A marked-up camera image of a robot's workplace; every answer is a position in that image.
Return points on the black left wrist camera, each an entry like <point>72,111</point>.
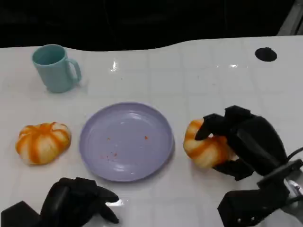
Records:
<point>16,214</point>

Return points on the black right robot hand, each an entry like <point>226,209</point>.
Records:
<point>255,142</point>

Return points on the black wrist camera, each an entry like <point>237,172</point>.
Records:
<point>16,214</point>
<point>248,208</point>

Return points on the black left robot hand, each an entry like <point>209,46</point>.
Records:
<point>71,201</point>

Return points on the black table grommet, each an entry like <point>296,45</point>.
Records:
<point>265,54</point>

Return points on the pale green mug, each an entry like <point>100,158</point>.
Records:
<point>50,73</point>

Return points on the grey metal frame post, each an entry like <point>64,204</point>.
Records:
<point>292,19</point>

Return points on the lilac plate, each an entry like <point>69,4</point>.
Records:
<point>127,142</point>

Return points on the orange and white bread roll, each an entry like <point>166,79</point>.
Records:
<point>206,149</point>
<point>42,144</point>

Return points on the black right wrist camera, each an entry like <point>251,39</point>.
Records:
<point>248,208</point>

